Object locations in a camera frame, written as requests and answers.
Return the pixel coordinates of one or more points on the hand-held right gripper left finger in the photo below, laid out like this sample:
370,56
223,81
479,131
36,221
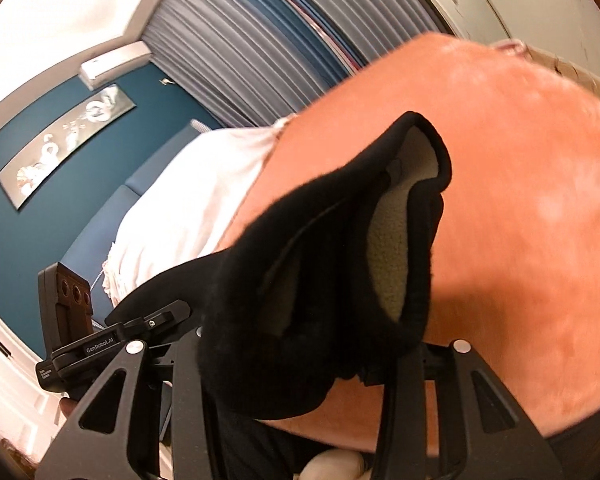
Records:
190,385

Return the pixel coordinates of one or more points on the blue upholstered headboard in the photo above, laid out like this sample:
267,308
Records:
105,225

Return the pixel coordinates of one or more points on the white cabinet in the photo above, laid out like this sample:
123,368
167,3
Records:
505,0

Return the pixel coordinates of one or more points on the black pants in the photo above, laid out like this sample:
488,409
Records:
290,285

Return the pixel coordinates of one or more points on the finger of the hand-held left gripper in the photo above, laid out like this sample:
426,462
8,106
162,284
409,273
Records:
152,317

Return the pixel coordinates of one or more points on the white air conditioner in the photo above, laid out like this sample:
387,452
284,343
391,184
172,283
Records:
112,62

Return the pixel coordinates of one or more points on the grey curtain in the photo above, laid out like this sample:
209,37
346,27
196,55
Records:
220,60
380,5

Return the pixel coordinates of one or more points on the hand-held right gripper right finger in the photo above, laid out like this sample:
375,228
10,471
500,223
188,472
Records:
405,400

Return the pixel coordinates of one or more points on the white bed sheet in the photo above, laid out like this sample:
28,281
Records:
190,200

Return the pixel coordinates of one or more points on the silver framed wall art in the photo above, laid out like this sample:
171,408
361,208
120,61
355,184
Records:
65,150

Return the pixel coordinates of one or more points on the white rounded soft object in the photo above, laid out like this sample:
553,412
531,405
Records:
332,466

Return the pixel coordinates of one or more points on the lace trimmed pillow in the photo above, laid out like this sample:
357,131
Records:
115,280

